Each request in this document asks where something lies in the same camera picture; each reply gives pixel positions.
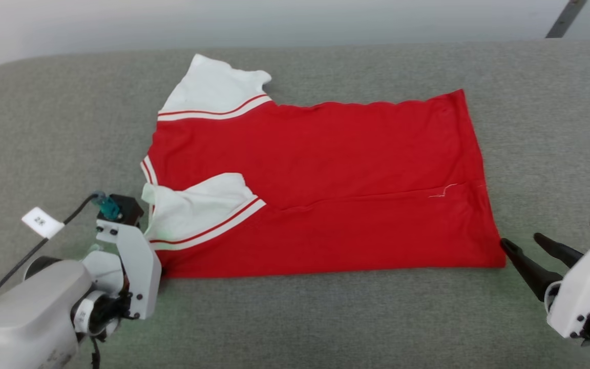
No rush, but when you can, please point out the red and white shirt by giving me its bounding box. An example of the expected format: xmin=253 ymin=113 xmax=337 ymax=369
xmin=140 ymin=53 xmax=507 ymax=280

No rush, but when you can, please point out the grey metal wall strip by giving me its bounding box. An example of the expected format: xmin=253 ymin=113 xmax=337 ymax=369
xmin=545 ymin=0 xmax=589 ymax=39

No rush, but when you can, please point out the grey fabric panel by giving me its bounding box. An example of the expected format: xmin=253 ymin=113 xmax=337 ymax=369
xmin=0 ymin=40 xmax=590 ymax=369

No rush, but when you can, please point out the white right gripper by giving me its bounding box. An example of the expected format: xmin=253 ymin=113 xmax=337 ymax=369
xmin=500 ymin=232 xmax=590 ymax=339

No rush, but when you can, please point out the thin black cable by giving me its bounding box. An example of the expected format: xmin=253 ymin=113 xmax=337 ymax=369
xmin=0 ymin=193 xmax=102 ymax=319

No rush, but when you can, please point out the white cable label tag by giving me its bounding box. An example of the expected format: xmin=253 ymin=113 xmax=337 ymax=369
xmin=21 ymin=207 xmax=66 ymax=240

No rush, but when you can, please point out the teal cable connector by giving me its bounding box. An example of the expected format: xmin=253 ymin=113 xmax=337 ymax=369
xmin=92 ymin=192 xmax=122 ymax=221

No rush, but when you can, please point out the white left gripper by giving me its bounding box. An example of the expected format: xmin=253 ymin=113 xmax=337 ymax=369
xmin=95 ymin=220 xmax=163 ymax=321

